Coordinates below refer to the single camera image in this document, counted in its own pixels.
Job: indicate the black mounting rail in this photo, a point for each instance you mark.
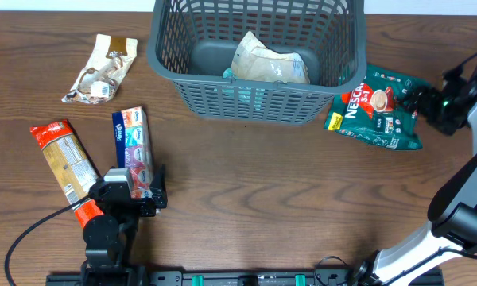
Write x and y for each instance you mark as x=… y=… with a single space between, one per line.
x=177 y=278

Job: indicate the grey plastic basket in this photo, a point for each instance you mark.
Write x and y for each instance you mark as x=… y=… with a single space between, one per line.
x=192 y=42

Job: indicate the orange spaghetti packet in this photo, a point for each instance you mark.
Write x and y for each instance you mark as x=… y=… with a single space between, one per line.
x=67 y=158

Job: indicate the beige brown snack pouch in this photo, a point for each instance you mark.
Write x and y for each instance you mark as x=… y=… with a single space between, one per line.
x=107 y=66

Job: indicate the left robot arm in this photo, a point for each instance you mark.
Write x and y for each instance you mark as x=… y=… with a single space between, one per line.
x=110 y=235

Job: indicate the Kleenex tissue multipack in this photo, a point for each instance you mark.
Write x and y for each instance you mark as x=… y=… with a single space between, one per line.
x=133 y=149

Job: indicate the green Nescafe 3-in-1 bag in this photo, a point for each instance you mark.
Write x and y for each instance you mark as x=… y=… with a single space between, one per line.
x=375 y=112

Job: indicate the beige resealable pouch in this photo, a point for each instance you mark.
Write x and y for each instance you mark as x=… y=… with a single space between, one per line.
x=254 y=61

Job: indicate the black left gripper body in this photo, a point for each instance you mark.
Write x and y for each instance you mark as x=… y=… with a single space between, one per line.
x=144 y=203

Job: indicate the small teal snack packet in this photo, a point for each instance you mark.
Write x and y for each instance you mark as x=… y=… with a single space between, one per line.
x=245 y=94

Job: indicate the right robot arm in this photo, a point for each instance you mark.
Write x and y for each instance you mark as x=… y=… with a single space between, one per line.
x=451 y=229

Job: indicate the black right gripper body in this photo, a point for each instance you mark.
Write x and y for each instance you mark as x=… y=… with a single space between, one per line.
x=428 y=107

